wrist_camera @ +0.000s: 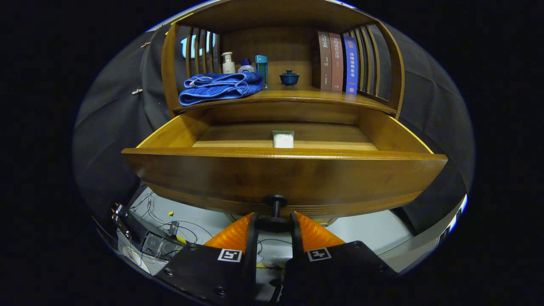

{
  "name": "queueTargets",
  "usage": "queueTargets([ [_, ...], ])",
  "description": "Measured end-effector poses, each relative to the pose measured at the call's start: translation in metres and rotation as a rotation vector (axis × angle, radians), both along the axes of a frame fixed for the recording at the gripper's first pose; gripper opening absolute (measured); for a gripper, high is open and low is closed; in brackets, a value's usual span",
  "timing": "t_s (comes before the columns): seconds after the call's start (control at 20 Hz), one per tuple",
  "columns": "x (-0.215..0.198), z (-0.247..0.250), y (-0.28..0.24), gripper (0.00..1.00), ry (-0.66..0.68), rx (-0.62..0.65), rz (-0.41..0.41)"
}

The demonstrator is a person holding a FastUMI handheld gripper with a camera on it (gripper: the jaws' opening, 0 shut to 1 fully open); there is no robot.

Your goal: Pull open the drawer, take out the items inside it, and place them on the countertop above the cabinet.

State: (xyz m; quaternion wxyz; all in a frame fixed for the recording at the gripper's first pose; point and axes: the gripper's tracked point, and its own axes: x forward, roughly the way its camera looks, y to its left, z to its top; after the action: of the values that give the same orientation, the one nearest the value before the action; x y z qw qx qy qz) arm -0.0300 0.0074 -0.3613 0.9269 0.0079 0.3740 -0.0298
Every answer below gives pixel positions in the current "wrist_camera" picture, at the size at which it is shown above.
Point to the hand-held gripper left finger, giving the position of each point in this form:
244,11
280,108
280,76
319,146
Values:
253,238

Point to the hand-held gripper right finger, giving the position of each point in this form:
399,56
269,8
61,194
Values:
296,244

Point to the wooden drawer with black knob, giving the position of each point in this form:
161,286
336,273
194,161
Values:
276,178

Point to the white tube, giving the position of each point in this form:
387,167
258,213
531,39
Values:
283,141

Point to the wooden countertop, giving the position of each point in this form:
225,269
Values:
297,95

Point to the wooden cabinet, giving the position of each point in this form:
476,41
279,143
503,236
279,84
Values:
276,46

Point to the black equipment box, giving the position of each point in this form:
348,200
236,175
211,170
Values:
157,244

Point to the blue folded towel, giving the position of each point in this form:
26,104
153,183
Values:
216,87

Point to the dark teal lidded cup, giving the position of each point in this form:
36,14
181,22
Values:
289,79

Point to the slim teal bottle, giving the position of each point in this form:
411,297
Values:
262,68

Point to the white lotion bottle blue cap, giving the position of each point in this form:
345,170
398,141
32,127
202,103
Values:
246,67

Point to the white pump bottle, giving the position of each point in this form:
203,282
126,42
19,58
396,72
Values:
228,66

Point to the black backdrop cloth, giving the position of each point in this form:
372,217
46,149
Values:
106,127

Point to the dark brown book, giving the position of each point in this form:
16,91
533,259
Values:
324,59

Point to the reddish brown book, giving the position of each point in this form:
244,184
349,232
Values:
336,61

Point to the blue book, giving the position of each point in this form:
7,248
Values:
350,63

